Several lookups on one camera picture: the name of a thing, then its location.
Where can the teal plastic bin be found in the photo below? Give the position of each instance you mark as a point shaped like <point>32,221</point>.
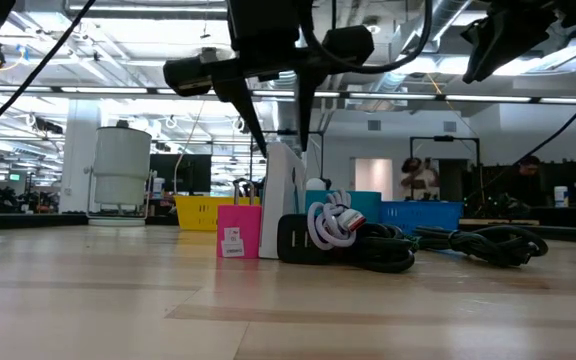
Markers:
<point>368,205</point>

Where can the black USB charger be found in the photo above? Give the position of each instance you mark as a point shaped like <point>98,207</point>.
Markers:
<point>293,240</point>

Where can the green lit sign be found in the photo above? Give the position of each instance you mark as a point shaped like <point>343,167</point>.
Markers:
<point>14,176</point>

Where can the yellow plastic basket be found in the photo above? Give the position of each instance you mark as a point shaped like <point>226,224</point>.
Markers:
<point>193,212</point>

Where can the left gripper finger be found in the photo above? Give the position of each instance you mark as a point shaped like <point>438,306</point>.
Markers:
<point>243,102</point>
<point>309,100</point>

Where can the blue plastic basket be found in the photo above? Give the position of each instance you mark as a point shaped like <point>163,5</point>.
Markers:
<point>428,215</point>

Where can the white cylindrical bin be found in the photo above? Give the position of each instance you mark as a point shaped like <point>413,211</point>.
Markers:
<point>122,160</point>

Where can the slim white box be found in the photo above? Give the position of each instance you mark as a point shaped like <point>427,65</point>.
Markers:
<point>275,210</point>

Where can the black monitor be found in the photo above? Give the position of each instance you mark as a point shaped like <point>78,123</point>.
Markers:
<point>193,175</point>

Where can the long ceiling light strip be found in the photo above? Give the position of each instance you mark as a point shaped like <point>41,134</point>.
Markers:
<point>393,96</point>

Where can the white wipes container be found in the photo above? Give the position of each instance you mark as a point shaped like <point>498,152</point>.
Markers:
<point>561,196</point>

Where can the silver ventilation duct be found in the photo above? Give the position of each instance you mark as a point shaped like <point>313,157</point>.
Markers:
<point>445,15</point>
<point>288,120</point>

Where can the small pink package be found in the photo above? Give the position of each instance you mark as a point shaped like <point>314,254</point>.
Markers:
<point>240,225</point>

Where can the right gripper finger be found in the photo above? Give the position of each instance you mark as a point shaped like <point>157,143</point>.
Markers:
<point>503,40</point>

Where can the white round object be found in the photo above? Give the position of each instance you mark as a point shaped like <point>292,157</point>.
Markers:
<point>315,185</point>

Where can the person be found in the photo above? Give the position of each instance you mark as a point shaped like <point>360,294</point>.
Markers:
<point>527,175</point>
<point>420,180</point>

